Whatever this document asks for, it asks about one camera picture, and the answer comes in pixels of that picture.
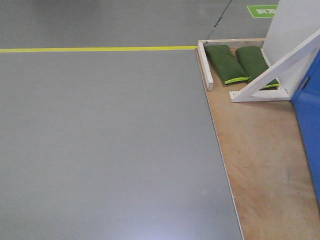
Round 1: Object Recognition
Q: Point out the blue door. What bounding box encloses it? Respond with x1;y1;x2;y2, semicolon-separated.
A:
291;54;320;200

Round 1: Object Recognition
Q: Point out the green sandbag left of pair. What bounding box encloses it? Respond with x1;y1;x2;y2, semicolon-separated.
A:
204;45;250;85

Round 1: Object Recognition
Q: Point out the green sandbag of pair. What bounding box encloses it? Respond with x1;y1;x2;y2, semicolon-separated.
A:
204;45;250;85
235;46;269;84

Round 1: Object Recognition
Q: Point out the wooden base platform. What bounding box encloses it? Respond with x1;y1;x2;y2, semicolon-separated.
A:
204;38;320;240

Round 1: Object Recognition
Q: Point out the green sandbag right of pair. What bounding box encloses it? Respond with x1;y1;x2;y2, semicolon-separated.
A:
235;46;269;84

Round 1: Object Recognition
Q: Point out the white triangular wooden brace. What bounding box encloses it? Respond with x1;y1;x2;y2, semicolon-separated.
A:
229;30;320;103

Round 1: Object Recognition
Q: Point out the white short border rail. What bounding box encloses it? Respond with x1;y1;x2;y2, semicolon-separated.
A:
196;40;214;91

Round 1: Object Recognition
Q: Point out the thin dark rope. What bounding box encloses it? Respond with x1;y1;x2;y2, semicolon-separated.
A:
204;0;233;46

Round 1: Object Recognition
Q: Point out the white door frame panel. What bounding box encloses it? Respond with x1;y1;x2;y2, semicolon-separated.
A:
262;0;320;97

